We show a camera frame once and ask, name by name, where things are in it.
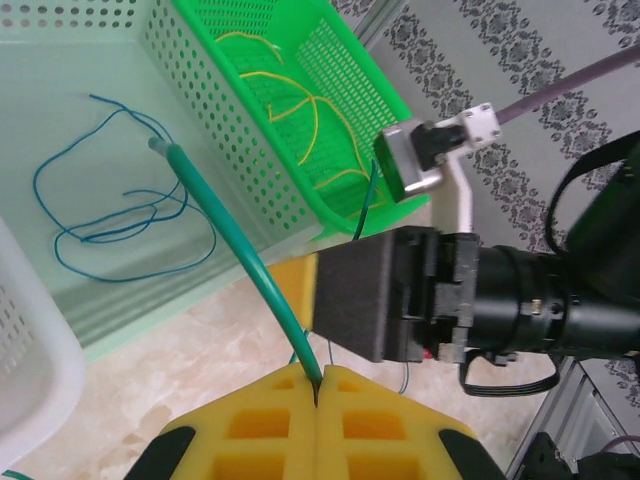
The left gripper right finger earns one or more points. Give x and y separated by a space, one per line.
380 405

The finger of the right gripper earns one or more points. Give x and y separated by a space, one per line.
355 295
295 285

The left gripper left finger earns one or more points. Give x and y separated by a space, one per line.
260 400

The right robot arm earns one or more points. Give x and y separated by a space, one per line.
610 200

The mint plastic basket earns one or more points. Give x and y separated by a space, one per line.
125 310

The bright green plastic basket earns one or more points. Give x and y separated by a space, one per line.
350 75

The white plastic basket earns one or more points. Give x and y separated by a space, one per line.
30 350

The aluminium mounting rail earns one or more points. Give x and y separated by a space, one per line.
590 400

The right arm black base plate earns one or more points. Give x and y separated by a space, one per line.
550 460

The aluminium frame post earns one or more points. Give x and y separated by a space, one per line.
375 17

